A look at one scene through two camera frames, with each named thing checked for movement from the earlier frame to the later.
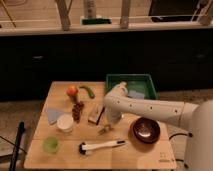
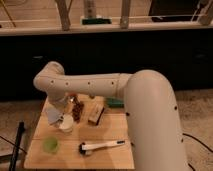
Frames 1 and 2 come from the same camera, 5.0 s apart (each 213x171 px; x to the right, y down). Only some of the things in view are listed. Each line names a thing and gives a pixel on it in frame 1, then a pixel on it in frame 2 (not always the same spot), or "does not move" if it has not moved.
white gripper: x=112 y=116 -> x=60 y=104
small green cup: x=51 y=144 does not move
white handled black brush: x=83 y=148 does not move
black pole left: x=17 y=144 does not move
